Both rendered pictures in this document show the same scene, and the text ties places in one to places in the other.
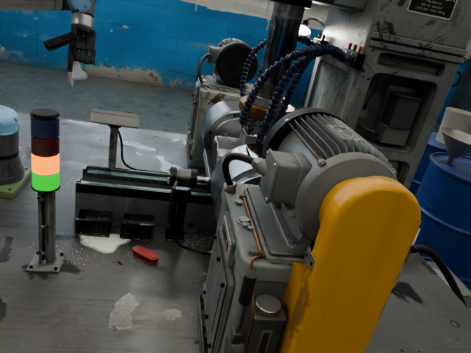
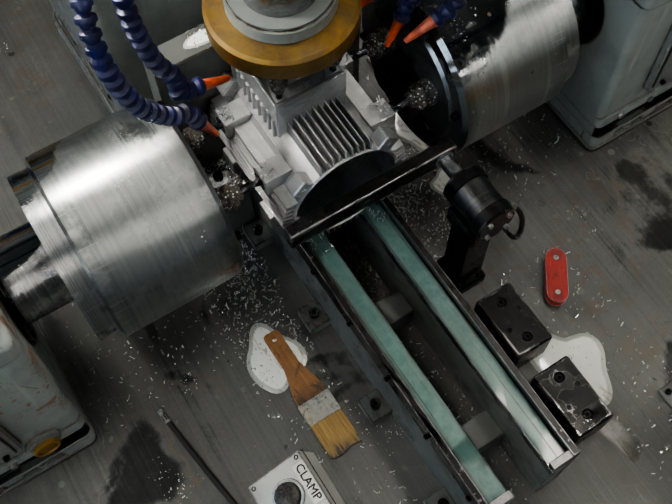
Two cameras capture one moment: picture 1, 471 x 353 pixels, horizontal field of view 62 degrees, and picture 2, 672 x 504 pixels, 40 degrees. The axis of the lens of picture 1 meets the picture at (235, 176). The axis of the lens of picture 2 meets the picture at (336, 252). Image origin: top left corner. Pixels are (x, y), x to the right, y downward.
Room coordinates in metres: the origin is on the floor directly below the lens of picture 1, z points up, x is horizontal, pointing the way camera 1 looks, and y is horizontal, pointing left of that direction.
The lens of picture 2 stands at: (1.42, 0.64, 2.05)
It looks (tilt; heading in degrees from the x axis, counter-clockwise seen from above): 64 degrees down; 251
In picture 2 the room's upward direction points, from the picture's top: 1 degrees counter-clockwise
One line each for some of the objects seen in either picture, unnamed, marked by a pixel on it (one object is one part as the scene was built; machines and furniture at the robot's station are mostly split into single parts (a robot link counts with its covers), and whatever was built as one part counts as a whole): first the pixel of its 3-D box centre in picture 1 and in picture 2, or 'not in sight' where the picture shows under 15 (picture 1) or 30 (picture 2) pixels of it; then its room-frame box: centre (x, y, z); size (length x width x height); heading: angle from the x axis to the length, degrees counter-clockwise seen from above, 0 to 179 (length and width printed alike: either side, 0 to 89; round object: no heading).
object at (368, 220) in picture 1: (293, 238); not in sight; (0.61, -0.12, 1.16); 0.33 x 0.26 x 0.42; 13
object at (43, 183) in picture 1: (45, 178); not in sight; (0.83, 0.45, 1.05); 0.06 x 0.06 x 0.04
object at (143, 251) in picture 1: (145, 254); (555, 277); (0.93, 0.21, 0.81); 0.09 x 0.03 x 0.02; 67
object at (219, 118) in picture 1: (231, 130); (93, 239); (1.54, 0.05, 1.04); 0.37 x 0.25 x 0.25; 13
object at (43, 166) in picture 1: (45, 161); not in sight; (0.83, 0.45, 1.10); 0.06 x 0.06 x 0.04
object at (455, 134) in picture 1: (455, 154); not in sight; (2.31, -1.27, 0.93); 0.25 x 0.24 x 0.25; 102
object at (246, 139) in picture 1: (258, 143); (287, 73); (1.25, -0.05, 1.11); 0.12 x 0.11 x 0.07; 103
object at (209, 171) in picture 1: (208, 166); (372, 192); (1.18, 0.09, 1.01); 0.26 x 0.04 x 0.03; 13
